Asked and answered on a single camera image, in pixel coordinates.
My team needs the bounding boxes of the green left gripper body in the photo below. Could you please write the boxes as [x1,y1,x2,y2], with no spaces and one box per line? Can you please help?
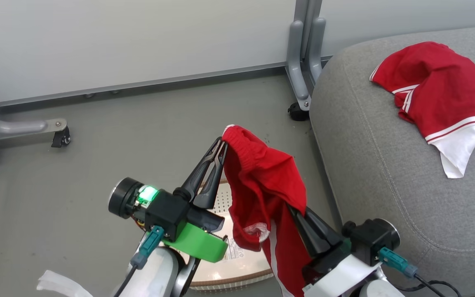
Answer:
[162,205,229,264]

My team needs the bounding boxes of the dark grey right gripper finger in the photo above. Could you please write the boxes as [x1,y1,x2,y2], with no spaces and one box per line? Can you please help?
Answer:
[304,207,344,248]
[289,205,325,257]

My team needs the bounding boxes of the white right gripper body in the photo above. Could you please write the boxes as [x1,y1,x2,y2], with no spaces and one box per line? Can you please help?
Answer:
[302,243,383,297]

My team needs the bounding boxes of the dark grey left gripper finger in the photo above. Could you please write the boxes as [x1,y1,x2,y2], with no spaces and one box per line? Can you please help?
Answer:
[174,138,224,203]
[193,142,228,210]

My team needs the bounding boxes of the red shorts with white stripe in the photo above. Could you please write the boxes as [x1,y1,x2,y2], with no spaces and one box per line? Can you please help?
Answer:
[221,125,313,297]

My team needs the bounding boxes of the grey fabric sofa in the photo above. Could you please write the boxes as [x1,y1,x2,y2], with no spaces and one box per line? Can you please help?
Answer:
[309,25,475,297]

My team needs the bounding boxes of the pink white laundry basket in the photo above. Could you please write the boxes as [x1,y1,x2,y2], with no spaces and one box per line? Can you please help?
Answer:
[187,179,274,292]

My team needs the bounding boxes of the black caster wheel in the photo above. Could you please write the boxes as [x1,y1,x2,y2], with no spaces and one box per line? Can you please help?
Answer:
[51,126,71,149]
[287,102,310,122]

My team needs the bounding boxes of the white fabric strip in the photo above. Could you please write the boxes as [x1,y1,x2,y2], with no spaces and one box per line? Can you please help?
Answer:
[36,270,94,297]

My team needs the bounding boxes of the grey partition foot single bar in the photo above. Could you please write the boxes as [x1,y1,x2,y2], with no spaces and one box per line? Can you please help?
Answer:
[0,80,68,141]

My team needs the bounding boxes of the teal plug left camera cable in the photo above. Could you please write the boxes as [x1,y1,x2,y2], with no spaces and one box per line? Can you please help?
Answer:
[113,225,166,297]

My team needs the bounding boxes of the teal plug camera cable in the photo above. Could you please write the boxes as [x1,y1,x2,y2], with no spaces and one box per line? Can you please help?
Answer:
[377,247,461,297]
[113,225,166,297]

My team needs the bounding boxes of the teal plug right camera cable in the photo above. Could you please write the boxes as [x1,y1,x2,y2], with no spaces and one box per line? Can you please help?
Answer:
[377,247,461,297]

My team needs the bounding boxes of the grey partition bottom rail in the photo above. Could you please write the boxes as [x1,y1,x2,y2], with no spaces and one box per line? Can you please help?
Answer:
[0,56,334,108]

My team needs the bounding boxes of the grey partition post double foot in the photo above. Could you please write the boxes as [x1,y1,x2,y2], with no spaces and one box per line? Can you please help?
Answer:
[285,0,327,112]

